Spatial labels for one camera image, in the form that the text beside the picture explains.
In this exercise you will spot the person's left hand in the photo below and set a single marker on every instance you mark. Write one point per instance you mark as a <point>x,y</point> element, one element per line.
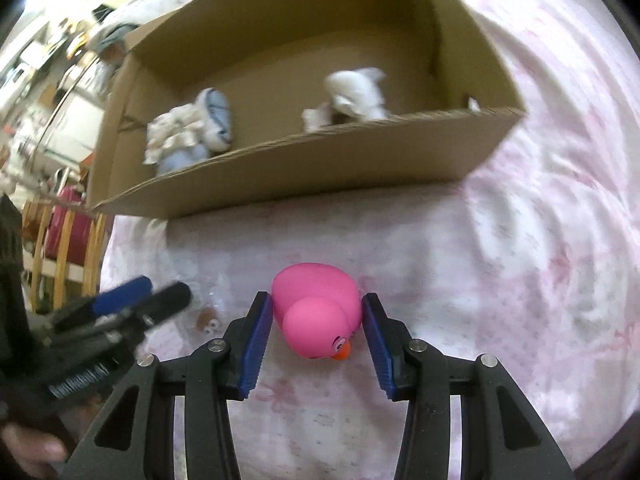
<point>30,452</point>

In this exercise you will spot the pink bow-print blanket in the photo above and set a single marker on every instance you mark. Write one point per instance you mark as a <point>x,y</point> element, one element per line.
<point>500,285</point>

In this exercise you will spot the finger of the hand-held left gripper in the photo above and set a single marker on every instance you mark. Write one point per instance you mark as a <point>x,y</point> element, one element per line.
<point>125,294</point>
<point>167,302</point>

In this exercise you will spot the white striped soft toy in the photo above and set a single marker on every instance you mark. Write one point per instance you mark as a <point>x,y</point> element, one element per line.
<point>217,115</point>

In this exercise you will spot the white plush toy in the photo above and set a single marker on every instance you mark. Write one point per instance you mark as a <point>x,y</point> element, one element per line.
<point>355,92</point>

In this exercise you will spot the cream ruffled scrunchie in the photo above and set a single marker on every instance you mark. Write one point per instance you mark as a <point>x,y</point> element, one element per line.
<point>170,130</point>

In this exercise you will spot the small brown toy in bag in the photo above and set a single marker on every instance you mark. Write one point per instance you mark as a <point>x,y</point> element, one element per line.
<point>207,322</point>

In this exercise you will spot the light blue fluffy scrunchie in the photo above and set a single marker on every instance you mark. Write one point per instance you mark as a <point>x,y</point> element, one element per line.
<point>180,160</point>

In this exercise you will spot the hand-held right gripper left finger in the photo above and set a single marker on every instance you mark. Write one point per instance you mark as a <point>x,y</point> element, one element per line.
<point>255,345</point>

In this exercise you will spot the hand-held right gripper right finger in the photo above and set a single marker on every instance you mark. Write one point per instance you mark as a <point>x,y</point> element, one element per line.
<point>380,350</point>

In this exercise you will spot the cardboard box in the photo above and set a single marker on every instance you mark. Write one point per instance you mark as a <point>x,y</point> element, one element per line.
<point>300,165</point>

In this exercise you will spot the red storage box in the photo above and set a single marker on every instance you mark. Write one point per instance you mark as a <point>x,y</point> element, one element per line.
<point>75,235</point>

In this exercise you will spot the pink rubber duck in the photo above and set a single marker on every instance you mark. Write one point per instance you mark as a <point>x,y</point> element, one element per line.
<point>310,300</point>

